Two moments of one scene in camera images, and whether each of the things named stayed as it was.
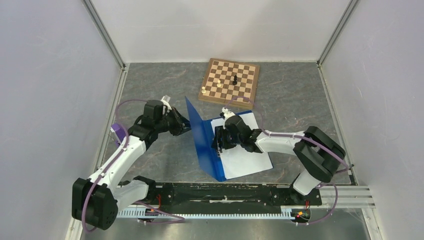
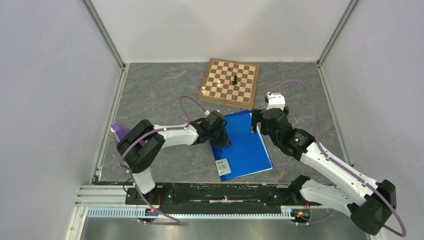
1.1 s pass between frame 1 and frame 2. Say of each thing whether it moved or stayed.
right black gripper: moved
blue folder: moved
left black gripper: moved
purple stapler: stayed
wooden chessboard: stayed
